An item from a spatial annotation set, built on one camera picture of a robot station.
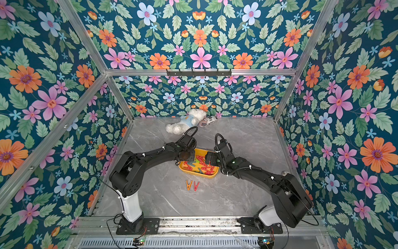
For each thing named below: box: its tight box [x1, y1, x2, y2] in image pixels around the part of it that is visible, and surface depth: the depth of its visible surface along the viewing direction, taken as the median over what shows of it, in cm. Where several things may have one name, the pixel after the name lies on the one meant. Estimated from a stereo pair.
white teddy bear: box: [165, 108, 207, 135], surface depth 109 cm
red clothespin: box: [193, 181, 201, 192], surface depth 88 cm
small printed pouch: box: [198, 115, 218, 128], surface depth 117 cm
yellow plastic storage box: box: [178, 148, 220, 179], surface depth 95 cm
